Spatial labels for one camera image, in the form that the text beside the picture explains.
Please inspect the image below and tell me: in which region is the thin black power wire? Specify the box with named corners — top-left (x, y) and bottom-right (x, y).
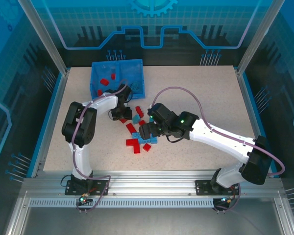
top-left (60, 174), bottom-right (73, 188)

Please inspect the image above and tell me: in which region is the left table side rail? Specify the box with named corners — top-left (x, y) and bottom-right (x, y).
top-left (26, 67), bottom-right (71, 179)

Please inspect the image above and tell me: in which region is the left aluminium frame post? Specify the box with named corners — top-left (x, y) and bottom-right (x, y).
top-left (17, 0), bottom-right (71, 75)

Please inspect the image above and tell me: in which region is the blue two-compartment bin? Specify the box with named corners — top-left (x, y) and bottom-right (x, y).
top-left (90, 58), bottom-right (147, 101)

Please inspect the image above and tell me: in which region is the slotted grey cable duct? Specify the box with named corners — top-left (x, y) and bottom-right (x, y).
top-left (28, 198), bottom-right (216, 209)

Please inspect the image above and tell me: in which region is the right table side rail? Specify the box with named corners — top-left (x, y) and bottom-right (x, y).
top-left (235, 66), bottom-right (280, 179)

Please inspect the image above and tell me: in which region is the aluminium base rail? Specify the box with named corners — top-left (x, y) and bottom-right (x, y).
top-left (21, 170), bottom-right (286, 198)

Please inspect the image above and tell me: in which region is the metal base tray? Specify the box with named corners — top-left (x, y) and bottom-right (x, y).
top-left (4, 195), bottom-right (294, 235)

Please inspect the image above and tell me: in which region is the table side rail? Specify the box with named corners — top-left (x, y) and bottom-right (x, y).
top-left (235, 66), bottom-right (280, 179)
top-left (26, 67), bottom-right (71, 179)

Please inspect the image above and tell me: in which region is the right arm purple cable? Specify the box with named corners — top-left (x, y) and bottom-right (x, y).
top-left (151, 87), bottom-right (286, 214)

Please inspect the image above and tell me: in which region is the aluminium frame post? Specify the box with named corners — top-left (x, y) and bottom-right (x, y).
top-left (17, 0), bottom-right (71, 75)
top-left (236, 0), bottom-right (286, 76)

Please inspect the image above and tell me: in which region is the right aluminium frame post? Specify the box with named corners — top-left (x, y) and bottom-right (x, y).
top-left (236, 0), bottom-right (286, 76)

